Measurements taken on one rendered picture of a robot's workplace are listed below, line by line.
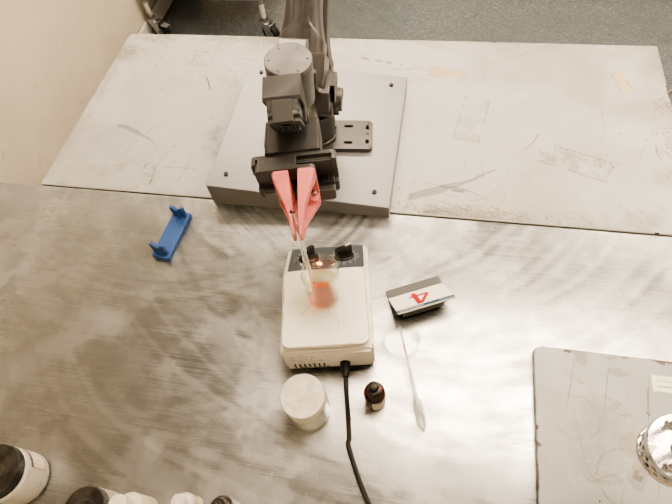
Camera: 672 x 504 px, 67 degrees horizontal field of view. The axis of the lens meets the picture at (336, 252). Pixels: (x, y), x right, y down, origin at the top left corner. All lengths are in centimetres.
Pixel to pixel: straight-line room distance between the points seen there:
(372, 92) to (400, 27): 183
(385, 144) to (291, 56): 38
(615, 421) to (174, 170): 85
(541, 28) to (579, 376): 230
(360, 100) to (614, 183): 48
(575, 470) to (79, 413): 69
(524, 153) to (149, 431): 78
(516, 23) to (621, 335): 225
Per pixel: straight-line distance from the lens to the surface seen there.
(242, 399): 78
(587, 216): 95
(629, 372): 83
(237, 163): 95
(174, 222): 96
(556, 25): 294
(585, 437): 78
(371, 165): 93
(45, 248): 106
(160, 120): 117
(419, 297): 79
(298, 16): 73
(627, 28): 301
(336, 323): 70
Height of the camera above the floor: 163
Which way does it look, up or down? 58 degrees down
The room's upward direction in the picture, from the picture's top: 10 degrees counter-clockwise
